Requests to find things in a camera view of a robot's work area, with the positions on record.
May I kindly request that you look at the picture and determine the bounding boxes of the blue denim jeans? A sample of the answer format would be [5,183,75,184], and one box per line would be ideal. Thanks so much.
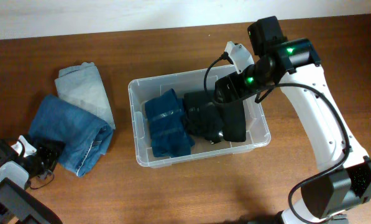
[29,95,114,177]

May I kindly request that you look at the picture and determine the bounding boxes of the black garment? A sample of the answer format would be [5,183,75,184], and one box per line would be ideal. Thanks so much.
[183,91,224,144]
[220,102,246,142]

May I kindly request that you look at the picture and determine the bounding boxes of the dark blue garment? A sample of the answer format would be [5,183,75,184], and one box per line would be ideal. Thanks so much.
[145,89,195,157]

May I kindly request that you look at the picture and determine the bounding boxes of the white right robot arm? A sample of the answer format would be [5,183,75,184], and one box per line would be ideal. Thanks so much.
[213,16,371,223]

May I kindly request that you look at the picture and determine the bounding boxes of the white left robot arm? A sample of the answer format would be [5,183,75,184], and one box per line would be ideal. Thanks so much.
[0,138,65,224]

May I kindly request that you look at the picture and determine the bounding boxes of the clear plastic storage container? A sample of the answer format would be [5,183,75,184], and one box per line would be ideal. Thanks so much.
[128,69,271,168]

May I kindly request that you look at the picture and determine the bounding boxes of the light grey folded jeans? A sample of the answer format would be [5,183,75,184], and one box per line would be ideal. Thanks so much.
[55,62,116,129]

